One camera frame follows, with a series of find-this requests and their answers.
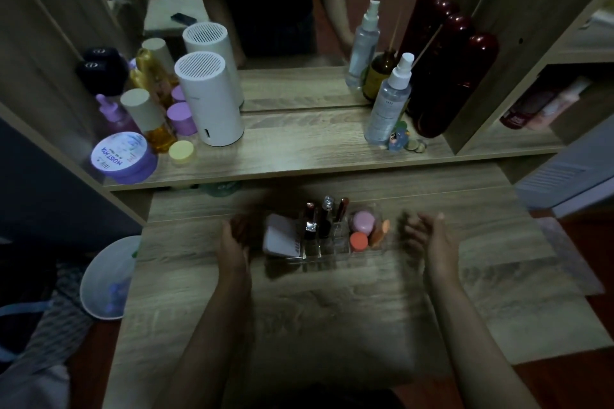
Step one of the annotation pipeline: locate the small yellow lid jar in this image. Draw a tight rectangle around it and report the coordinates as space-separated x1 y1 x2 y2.
168 140 195 165

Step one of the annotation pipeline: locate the purple dropper bottle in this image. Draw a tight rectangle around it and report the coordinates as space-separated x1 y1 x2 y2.
95 94 141 136

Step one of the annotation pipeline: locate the person's left hand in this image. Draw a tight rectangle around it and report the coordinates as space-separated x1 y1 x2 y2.
216 214 253 276

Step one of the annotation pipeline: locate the white storage box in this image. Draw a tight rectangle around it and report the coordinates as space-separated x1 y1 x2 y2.
514 114 614 219

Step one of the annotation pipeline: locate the clear acrylic makeup organizer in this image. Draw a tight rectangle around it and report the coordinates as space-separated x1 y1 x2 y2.
263 202 391 266

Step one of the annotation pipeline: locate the white plastic basin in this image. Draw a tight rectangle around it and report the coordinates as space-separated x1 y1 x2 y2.
79 235 143 321

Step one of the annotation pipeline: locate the white cylindrical air device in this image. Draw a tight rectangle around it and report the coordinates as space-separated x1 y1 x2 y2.
174 51 245 148

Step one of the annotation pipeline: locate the pale pink tube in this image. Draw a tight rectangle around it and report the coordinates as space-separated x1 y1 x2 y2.
527 76 593 131

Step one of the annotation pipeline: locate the person's right forearm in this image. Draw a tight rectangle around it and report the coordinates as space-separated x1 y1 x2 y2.
424 274 543 409

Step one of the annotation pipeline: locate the grey striped cloth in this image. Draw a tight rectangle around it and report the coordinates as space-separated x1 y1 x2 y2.
0 262 97 409

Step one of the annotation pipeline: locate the small colourful figurine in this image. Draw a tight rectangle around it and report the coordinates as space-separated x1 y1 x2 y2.
388 121 410 152

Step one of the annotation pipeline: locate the black round jar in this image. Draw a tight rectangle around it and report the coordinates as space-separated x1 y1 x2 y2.
76 59 130 98

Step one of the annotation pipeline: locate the black lipstick with clear cap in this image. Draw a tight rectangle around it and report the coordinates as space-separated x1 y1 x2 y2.
319 196 335 239

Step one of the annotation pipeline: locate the clear spray bottle white nozzle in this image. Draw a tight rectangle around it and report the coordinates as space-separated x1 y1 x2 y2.
364 52 415 146

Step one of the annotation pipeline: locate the pink makeup sponge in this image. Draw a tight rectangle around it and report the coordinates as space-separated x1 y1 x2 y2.
352 210 377 236

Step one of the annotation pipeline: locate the green round object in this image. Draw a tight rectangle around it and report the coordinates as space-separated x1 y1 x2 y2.
199 181 243 198

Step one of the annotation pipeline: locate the pointed orange makeup sponge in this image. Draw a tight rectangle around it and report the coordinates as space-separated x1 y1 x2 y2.
369 219 391 247

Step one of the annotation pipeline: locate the dark red shelf bottle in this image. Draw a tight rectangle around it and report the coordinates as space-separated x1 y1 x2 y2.
499 86 559 130

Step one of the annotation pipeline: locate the large purple cream jar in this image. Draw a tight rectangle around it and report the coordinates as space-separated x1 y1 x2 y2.
90 131 159 185

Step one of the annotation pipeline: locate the white square compact case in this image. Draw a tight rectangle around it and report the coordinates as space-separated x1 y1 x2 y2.
262 213 302 259

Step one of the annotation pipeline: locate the dark red silver lipstick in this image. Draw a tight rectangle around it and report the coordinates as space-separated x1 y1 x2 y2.
303 203 319 241

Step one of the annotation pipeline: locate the person's right hand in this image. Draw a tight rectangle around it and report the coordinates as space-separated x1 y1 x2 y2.
400 212 462 281

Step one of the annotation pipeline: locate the amber reed diffuser bottle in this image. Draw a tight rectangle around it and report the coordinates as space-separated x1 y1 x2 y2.
363 16 403 103

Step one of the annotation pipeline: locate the small purple lid jar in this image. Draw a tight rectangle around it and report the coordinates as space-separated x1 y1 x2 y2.
166 101 198 137

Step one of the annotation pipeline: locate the tall dark red bottle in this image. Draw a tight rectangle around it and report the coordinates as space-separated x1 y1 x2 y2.
416 32 500 139
407 14 476 123

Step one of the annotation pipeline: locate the person's left forearm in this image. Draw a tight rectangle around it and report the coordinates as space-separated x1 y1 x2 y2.
153 272 255 409

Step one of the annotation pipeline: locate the amber bottle with beige cap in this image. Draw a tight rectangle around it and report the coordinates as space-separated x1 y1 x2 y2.
120 88 177 154

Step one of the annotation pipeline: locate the wall mirror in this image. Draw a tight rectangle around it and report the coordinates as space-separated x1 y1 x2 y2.
67 0 510 113

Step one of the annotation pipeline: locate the wooden vanity shelf unit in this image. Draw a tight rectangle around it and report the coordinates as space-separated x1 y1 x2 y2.
0 0 614 227

